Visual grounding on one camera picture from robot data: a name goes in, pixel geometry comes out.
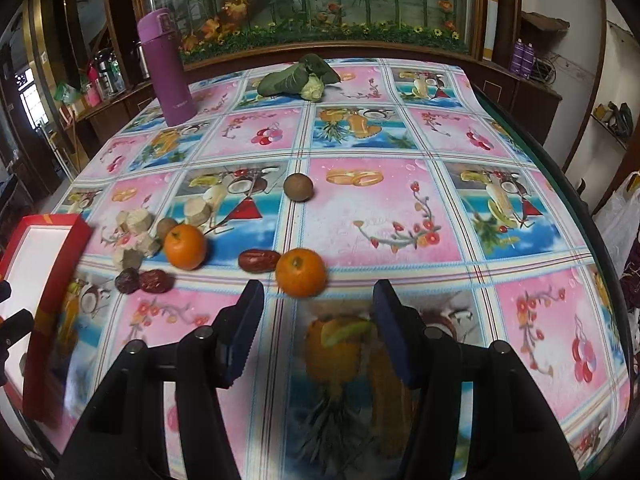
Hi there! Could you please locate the red gift box tray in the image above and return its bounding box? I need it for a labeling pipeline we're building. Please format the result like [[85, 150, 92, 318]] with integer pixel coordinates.
[[1, 214, 92, 426]]

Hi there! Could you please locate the dark date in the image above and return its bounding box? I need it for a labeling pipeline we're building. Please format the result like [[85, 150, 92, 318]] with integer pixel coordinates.
[[114, 268, 140, 295]]

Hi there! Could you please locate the beige cake piece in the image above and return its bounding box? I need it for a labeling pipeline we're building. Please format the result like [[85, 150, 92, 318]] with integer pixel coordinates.
[[134, 232, 162, 258], [183, 196, 212, 226], [116, 208, 153, 235], [112, 247, 144, 271]]

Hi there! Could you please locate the red date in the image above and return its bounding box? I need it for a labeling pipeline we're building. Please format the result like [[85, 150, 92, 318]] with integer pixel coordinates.
[[238, 248, 281, 274], [139, 269, 175, 295]]

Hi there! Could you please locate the orange tangerine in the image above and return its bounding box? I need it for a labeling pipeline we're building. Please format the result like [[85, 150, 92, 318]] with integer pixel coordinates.
[[163, 223, 207, 271], [276, 248, 328, 299]]

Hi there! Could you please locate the small brown round fruit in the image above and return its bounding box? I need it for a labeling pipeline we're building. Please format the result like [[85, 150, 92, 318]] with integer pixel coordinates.
[[156, 217, 178, 243]]

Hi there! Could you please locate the white plastic bag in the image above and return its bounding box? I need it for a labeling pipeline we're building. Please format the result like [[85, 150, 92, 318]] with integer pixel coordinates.
[[593, 171, 640, 278]]

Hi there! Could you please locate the pink bottle on cabinet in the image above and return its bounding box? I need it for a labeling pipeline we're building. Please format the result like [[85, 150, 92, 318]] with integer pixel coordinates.
[[81, 65, 102, 107]]

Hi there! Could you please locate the fruit pattern tablecloth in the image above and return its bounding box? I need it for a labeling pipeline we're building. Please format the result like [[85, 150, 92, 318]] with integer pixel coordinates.
[[46, 58, 630, 479]]

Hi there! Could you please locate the purple thermos bottle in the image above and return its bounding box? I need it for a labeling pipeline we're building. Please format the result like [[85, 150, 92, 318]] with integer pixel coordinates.
[[138, 8, 198, 127]]

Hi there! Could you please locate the wooden side cabinet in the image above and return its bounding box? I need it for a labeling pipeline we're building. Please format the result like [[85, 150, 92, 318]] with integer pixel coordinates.
[[464, 62, 562, 145]]

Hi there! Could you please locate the purple spray bottles pair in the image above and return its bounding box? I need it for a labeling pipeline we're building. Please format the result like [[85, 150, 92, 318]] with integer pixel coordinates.
[[510, 39, 536, 79]]

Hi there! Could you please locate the green leafy cabbage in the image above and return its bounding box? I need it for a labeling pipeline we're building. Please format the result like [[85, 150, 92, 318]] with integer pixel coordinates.
[[257, 53, 341, 103]]

